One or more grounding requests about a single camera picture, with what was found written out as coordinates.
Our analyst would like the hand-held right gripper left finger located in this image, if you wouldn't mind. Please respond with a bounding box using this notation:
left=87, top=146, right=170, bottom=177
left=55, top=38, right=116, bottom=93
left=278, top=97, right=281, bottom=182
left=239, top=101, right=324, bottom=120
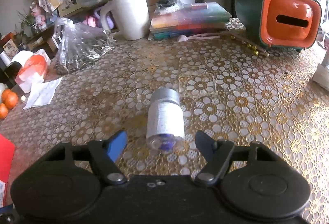
left=49, top=131, right=128, bottom=186

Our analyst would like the stack of colourful plastic cases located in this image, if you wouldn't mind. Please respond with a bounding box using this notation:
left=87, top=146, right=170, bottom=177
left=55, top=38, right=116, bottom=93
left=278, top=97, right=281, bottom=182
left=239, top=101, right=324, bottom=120
left=150, top=2, right=232, bottom=40

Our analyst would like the floral lace tablecloth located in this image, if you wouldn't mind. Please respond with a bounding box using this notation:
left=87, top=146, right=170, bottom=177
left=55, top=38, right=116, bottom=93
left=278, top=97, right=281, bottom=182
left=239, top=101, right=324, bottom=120
left=0, top=17, right=329, bottom=224

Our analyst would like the pink plastic spoon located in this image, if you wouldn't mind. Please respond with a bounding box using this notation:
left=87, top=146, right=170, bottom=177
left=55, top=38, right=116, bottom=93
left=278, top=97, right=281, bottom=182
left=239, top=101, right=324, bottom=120
left=178, top=33, right=221, bottom=42

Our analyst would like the paper towel roll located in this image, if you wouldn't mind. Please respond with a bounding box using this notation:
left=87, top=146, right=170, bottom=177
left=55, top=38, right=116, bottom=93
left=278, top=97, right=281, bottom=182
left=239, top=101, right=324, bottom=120
left=11, top=51, right=34, bottom=67

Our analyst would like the pink toy case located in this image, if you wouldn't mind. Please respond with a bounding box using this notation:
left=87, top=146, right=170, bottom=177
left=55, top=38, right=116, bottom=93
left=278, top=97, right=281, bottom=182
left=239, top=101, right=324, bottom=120
left=82, top=15, right=97, bottom=27

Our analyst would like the large orange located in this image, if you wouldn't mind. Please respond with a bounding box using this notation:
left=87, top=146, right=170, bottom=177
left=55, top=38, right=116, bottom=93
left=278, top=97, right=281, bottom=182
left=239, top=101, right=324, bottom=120
left=2, top=89, right=19, bottom=109

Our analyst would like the small bag with dark contents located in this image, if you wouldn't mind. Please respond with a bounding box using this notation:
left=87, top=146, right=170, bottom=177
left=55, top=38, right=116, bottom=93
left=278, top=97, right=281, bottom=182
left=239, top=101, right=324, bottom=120
left=155, top=0, right=184, bottom=8

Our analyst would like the printed cardboard box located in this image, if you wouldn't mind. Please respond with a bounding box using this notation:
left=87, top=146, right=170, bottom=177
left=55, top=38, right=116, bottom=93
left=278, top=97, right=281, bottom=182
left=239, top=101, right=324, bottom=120
left=2, top=40, right=19, bottom=58

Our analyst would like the purple kettlebell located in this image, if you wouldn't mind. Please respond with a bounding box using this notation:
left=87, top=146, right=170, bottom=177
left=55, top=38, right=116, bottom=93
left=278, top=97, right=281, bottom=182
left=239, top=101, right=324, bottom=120
left=94, top=7, right=115, bottom=30

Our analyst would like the white bag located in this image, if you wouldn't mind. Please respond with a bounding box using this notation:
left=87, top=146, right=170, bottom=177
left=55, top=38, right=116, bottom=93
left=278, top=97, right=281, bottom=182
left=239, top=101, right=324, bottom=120
left=312, top=42, right=329, bottom=91

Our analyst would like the white paper sheet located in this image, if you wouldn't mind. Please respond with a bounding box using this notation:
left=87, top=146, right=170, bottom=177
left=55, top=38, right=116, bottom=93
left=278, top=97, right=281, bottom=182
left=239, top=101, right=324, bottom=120
left=24, top=78, right=63, bottom=110

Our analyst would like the clear plastic bag of nuts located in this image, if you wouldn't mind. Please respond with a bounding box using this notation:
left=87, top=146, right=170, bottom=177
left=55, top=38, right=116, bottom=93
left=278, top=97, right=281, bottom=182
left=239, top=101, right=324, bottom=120
left=50, top=18, right=115, bottom=75

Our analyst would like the red and white cardboard box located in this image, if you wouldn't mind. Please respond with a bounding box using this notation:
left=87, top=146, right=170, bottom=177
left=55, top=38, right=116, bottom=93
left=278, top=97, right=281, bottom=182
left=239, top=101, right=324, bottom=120
left=0, top=134, right=16, bottom=208

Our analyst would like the green and orange bin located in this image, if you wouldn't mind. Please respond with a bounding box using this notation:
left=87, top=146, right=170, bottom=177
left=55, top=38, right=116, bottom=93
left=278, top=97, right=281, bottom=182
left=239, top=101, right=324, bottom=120
left=228, top=0, right=322, bottom=53

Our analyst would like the stick with gold beads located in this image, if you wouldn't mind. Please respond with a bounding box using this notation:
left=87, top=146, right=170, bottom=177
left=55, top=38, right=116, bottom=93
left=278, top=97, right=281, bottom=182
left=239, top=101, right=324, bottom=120
left=230, top=33, right=269, bottom=57

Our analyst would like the small bottle with silver cap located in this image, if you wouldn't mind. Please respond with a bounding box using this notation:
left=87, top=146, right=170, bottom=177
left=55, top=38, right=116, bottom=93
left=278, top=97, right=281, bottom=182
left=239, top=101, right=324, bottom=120
left=146, top=88, right=185, bottom=154

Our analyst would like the orange tissue pack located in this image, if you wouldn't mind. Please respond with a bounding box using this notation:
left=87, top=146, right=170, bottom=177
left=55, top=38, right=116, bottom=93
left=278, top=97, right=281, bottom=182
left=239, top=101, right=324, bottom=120
left=15, top=49, right=51, bottom=93

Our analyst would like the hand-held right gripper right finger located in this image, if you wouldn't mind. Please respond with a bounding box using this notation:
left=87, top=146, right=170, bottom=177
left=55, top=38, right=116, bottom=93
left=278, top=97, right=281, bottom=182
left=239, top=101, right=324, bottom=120
left=194, top=131, right=277, bottom=186

